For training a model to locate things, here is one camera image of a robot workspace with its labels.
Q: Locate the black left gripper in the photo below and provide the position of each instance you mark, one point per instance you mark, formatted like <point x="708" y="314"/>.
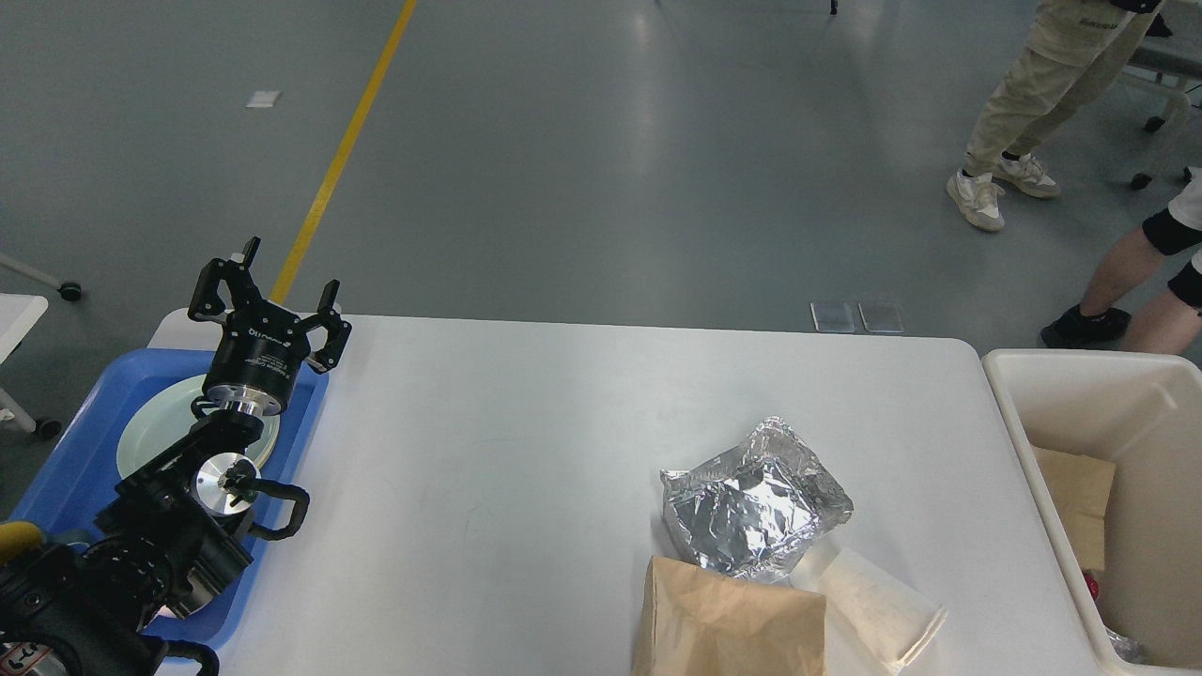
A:
<point x="263" y="345"/>

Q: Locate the green plate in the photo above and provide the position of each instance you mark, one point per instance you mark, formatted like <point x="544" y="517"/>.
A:
<point x="165" y="419"/>

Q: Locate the brown paper bag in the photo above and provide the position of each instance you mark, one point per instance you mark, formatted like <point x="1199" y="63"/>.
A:
<point x="1080" y="486"/>
<point x="696" y="622"/>

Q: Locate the foil large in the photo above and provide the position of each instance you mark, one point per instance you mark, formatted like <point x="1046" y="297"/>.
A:
<point x="753" y="511"/>

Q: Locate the white paper cup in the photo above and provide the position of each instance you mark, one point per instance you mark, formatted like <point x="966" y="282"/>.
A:
<point x="890" y="621"/>

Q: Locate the crushed red can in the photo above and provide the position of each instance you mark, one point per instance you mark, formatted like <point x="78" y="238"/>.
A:
<point x="1092" y="584"/>

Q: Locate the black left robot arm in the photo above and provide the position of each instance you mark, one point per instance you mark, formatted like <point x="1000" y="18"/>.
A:
<point x="173" y="539"/>

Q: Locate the white side table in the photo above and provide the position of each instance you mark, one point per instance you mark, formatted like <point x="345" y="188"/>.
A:
<point x="19" y="315"/>

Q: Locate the teal mug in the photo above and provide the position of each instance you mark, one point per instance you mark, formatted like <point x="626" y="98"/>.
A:
<point x="17" y="538"/>

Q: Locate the person in beige trousers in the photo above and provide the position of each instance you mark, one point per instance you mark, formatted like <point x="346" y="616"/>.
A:
<point x="1073" y="52"/>

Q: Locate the white plastic bin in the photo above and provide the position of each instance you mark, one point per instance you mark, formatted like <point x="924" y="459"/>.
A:
<point x="1140" y="411"/>

